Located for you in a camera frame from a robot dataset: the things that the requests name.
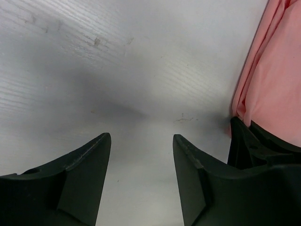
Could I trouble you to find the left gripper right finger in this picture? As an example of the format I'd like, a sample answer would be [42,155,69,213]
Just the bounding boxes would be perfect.
[173,134,301,226]

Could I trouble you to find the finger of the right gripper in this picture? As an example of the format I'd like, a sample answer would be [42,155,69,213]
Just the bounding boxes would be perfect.
[227,116,301,169]

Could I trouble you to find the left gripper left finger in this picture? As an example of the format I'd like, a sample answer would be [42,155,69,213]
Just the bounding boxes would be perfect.
[0,133,111,226]

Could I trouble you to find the pink t shirt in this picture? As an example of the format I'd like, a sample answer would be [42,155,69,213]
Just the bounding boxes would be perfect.
[231,0,301,146]

